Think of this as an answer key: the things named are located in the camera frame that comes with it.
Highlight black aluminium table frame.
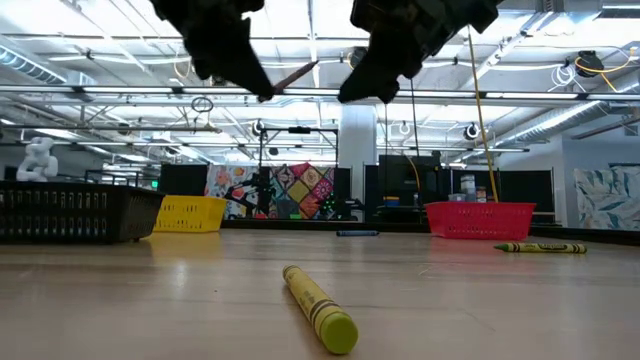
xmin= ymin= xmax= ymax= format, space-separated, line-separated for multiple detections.
xmin=219 ymin=218 xmax=640 ymax=248

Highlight yellow crayon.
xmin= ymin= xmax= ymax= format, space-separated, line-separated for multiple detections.
xmin=282 ymin=264 xmax=360 ymax=356

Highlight black frame stand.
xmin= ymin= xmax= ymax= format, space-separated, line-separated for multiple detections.
xmin=256 ymin=126 xmax=341 ymax=222

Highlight brown crayon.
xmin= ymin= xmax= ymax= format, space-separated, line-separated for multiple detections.
xmin=258 ymin=59 xmax=320 ymax=104

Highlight white lumpy sculpture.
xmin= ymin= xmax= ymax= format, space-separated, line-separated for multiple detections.
xmin=15 ymin=136 xmax=60 ymax=184

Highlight white column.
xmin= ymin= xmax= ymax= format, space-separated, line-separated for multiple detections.
xmin=338 ymin=103 xmax=379 ymax=223

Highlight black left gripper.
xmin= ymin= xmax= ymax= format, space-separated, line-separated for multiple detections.
xmin=149 ymin=0 xmax=275 ymax=102

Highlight black plastic basket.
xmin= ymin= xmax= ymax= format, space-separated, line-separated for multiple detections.
xmin=0 ymin=180 xmax=166 ymax=246

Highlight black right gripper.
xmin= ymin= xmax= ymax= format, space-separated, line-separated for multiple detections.
xmin=337 ymin=0 xmax=501 ymax=105

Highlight stacked storage jars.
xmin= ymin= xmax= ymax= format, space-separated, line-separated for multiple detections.
xmin=459 ymin=174 xmax=489 ymax=204

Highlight black partition panel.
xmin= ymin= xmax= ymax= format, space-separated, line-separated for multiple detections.
xmin=451 ymin=168 xmax=556 ymax=225
xmin=158 ymin=163 xmax=210 ymax=198
xmin=363 ymin=154 xmax=454 ymax=224

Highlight long light bar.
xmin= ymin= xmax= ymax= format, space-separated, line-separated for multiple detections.
xmin=0 ymin=84 xmax=640 ymax=103

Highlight yellow hanging cable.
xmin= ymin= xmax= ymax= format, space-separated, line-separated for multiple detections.
xmin=466 ymin=27 xmax=500 ymax=204

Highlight thin black hanging cable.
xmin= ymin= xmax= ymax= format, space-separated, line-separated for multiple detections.
xmin=380 ymin=102 xmax=391 ymax=201

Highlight yellow plastic basket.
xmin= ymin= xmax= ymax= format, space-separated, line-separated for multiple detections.
xmin=152 ymin=195 xmax=229 ymax=235

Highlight floral print panel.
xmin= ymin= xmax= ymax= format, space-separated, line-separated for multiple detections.
xmin=204 ymin=165 xmax=262 ymax=221

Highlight patchwork quilt panel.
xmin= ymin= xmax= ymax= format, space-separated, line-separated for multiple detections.
xmin=268 ymin=162 xmax=337 ymax=222

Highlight silver air duct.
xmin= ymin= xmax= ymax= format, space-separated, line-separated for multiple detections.
xmin=492 ymin=82 xmax=640 ymax=149
xmin=0 ymin=43 xmax=69 ymax=86

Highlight green crayon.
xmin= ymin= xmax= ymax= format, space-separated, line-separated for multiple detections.
xmin=493 ymin=242 xmax=589 ymax=255

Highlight leaf print panel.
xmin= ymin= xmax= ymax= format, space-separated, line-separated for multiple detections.
xmin=572 ymin=164 xmax=640 ymax=233

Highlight red plastic basket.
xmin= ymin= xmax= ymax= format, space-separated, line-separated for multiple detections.
xmin=425 ymin=201 xmax=538 ymax=242

